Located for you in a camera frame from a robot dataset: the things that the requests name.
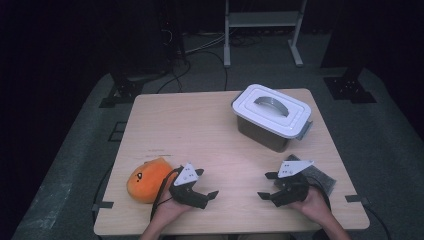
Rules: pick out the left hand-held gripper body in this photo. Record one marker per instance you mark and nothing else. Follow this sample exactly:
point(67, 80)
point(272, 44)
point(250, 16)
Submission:
point(186, 193)

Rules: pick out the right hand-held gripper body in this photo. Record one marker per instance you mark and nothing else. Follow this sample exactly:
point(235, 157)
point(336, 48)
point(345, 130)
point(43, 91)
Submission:
point(290, 193)

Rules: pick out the grey fuzzy cloth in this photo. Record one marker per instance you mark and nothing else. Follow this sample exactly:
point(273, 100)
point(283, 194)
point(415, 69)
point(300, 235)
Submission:
point(321, 178)

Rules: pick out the clear grey storage box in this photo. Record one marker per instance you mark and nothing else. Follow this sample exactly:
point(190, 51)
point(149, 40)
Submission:
point(260, 136)

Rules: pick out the orange plush toy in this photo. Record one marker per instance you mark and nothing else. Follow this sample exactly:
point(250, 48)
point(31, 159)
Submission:
point(146, 183)

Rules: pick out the white box lid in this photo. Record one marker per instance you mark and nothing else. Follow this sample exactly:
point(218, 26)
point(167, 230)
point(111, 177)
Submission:
point(246, 106)

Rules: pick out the person's right hand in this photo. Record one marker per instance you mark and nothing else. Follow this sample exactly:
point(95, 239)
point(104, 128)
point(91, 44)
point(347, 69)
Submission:
point(315, 206)

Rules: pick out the dark round object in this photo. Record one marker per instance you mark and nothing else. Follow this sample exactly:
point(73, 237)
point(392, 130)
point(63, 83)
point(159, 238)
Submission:
point(319, 236)

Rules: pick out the grey tape strip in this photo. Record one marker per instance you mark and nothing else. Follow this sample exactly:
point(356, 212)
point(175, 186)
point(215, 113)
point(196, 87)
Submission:
point(355, 198)
point(105, 204)

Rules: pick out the black stand base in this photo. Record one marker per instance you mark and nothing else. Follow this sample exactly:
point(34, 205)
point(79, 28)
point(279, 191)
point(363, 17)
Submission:
point(348, 88)
point(125, 90)

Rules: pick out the dark equipment tower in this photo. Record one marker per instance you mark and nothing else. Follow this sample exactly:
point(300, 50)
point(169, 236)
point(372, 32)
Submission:
point(173, 33)

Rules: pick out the white metal stand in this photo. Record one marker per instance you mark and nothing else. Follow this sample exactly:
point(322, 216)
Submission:
point(263, 19)

